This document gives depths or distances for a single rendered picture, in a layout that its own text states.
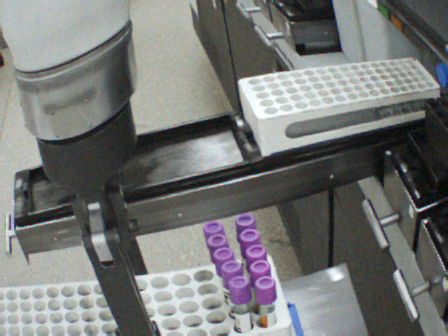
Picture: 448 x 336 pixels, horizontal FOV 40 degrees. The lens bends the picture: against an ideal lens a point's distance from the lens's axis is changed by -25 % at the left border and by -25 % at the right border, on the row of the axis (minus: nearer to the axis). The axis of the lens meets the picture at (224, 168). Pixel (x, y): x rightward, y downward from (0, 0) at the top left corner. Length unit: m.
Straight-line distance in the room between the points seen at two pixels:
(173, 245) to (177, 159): 1.12
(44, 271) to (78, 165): 1.64
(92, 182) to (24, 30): 0.13
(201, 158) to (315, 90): 0.16
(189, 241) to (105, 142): 1.63
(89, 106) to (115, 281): 0.11
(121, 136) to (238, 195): 0.47
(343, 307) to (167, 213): 0.30
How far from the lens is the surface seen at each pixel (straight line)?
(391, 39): 1.04
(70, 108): 0.42
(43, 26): 0.38
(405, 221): 0.87
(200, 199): 0.89
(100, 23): 0.39
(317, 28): 1.28
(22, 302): 0.63
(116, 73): 0.42
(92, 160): 0.44
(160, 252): 2.04
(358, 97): 0.91
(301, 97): 0.92
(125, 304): 0.47
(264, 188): 0.91
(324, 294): 0.71
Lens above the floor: 1.34
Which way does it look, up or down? 36 degrees down
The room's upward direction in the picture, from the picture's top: 9 degrees counter-clockwise
